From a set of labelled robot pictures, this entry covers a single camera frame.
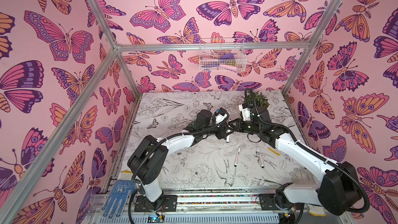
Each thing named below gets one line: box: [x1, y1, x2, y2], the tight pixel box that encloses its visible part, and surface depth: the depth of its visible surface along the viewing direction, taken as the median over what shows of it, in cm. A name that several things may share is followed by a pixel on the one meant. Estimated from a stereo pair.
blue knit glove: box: [101, 179, 137, 220], surface depth 76 cm
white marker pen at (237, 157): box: [234, 146, 241, 167], surface depth 89 cm
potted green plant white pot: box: [243, 90, 270, 115], surface depth 92 cm
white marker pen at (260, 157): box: [256, 146, 265, 168], surface depth 89 cm
